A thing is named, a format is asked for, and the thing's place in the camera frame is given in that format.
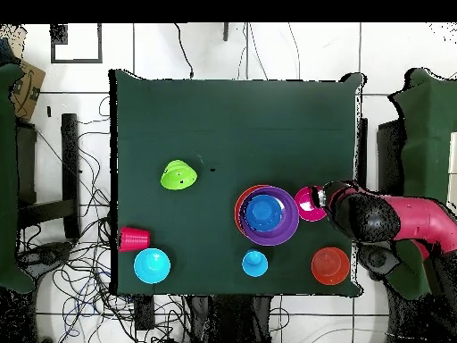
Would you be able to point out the magenta bowl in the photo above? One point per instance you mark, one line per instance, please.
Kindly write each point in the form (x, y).
(305, 207)

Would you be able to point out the purple bowl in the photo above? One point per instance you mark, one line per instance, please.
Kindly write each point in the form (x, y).
(285, 228)

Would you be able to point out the dark blue bowl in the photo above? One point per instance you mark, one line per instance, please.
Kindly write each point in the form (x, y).
(264, 213)

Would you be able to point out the wide orange bowl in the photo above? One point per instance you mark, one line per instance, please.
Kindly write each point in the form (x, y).
(237, 214)

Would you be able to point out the light blue cup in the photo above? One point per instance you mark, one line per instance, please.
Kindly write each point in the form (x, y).
(255, 264)

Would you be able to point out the small green bowl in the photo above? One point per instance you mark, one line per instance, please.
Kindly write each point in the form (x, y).
(178, 175)

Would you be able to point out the light blue bowl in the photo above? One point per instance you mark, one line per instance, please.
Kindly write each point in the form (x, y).
(152, 266)

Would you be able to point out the red cup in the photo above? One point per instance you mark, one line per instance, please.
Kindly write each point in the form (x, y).
(135, 239)

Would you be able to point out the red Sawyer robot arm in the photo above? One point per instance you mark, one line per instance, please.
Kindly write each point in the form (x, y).
(392, 218)

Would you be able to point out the deep orange bowl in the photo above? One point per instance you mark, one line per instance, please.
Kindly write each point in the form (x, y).
(330, 266)

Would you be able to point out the black metal stand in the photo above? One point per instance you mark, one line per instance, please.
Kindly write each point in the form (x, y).
(391, 157)
(70, 160)

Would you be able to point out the grey machine base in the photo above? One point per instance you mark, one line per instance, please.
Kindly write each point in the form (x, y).
(378, 259)
(46, 253)

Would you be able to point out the dark green tablecloth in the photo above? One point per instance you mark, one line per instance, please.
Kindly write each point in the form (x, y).
(232, 118)

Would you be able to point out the green cloth side table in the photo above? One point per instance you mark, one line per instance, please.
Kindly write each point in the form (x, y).
(7, 178)
(425, 143)

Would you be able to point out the black box on floor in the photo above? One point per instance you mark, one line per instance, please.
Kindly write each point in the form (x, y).
(144, 312)

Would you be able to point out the cardboard box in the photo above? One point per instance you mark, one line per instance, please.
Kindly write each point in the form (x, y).
(26, 93)

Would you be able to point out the black post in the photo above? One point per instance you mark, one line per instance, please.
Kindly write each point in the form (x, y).
(226, 32)

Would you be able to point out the black square frame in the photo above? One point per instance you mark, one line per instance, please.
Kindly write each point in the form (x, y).
(100, 43)

